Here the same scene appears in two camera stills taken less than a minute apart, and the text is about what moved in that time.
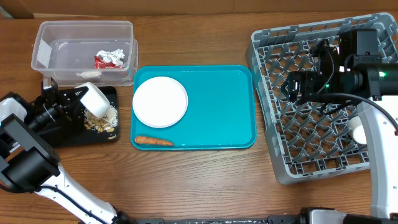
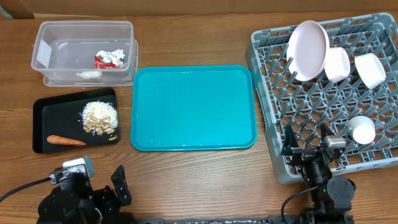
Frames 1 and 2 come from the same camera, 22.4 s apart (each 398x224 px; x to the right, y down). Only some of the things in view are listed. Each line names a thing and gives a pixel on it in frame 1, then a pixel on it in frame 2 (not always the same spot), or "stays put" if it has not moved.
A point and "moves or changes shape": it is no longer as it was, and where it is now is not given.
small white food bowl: x=94 y=100 moves or changes shape
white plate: x=160 y=102 to x=308 y=51
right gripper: x=308 y=80 to x=290 y=147
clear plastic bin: x=103 y=52 stays put
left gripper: x=70 y=98 to x=111 y=204
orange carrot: x=143 y=140 to x=58 y=139
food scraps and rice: x=105 y=123 stays put
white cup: x=357 y=130 stays put
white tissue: x=89 y=74 stays put
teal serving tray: x=221 y=112 stays put
